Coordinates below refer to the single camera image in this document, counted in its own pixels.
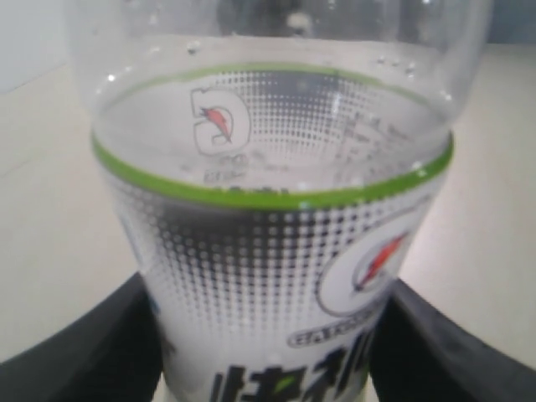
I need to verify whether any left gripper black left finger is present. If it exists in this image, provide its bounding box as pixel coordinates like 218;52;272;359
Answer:
1;275;162;402

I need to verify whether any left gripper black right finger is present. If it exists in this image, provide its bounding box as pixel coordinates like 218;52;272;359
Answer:
369;280;535;402

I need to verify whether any clear plastic drink bottle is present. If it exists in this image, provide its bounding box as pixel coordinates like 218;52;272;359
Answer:
64;1;493;401

